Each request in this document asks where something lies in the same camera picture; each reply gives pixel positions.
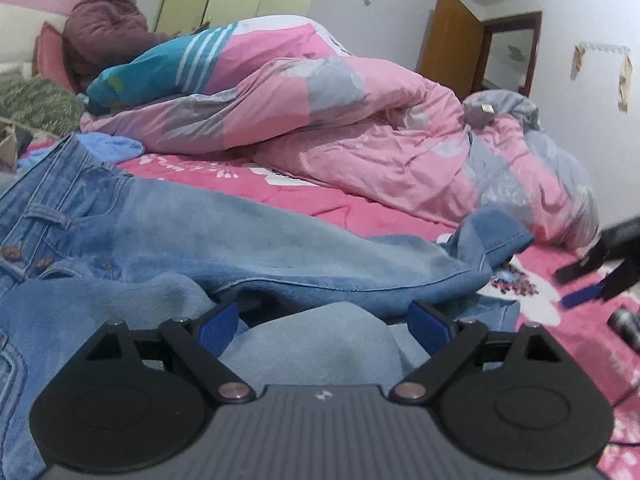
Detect blue jeans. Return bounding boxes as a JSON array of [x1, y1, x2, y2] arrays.
[[0, 132, 536, 480]]

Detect pink white headboard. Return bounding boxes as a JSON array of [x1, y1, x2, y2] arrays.
[[0, 0, 91, 76]]

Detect cream hanging cloth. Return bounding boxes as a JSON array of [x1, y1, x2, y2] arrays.
[[617, 52, 635, 113]]

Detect black cylindrical object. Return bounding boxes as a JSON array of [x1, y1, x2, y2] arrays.
[[606, 307, 640, 352]]

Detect wooden door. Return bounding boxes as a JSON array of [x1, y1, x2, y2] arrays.
[[417, 0, 486, 93]]

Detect pink grey floral duvet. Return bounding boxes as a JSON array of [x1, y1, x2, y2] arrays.
[[80, 16, 601, 251]]

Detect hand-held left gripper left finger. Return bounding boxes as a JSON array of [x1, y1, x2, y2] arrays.
[[86, 301, 253, 404]]

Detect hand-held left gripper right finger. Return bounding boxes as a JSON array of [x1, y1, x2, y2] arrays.
[[390, 300, 562, 404]]

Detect pink floral bed sheet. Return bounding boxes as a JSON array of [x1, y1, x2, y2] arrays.
[[17, 140, 640, 480]]

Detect light blue cloth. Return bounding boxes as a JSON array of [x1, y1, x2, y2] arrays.
[[75, 130, 146, 166]]

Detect wall hook rack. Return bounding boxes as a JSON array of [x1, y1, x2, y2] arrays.
[[575, 40, 633, 57]]

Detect teal striped blanket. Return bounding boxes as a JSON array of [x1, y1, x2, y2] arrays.
[[86, 22, 238, 116]]

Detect yellow hanging cloth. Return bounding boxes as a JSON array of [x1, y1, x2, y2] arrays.
[[572, 42, 589, 81]]

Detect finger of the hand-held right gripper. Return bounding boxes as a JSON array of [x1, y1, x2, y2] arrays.
[[560, 260, 640, 307], [554, 217, 640, 285]]

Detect green leaf pillow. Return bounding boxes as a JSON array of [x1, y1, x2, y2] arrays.
[[0, 70, 86, 136]]

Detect beige bag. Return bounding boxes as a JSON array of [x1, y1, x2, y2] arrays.
[[0, 116, 36, 171]]

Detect pink pillow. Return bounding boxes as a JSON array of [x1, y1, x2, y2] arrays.
[[32, 22, 81, 96]]

